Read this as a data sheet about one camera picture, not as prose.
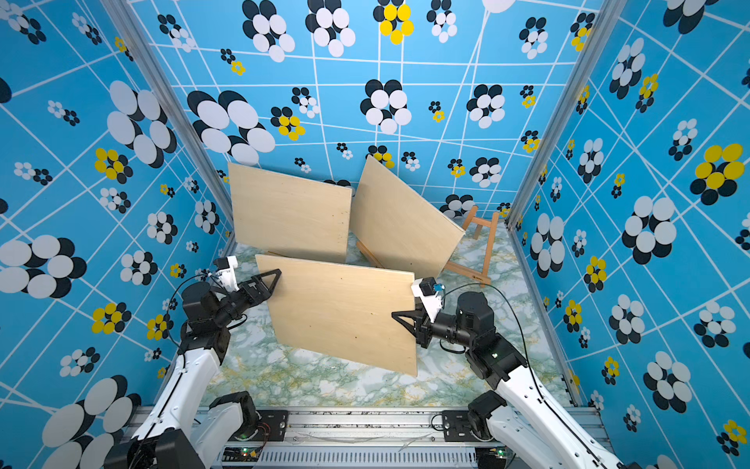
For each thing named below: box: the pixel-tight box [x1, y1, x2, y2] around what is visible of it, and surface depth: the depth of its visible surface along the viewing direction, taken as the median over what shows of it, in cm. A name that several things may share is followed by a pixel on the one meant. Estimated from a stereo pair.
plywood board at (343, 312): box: [255, 254, 418, 379], surface depth 71 cm
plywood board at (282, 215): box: [228, 162, 353, 263], surface depth 93 cm
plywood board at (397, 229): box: [350, 154, 466, 279], surface depth 91 cm
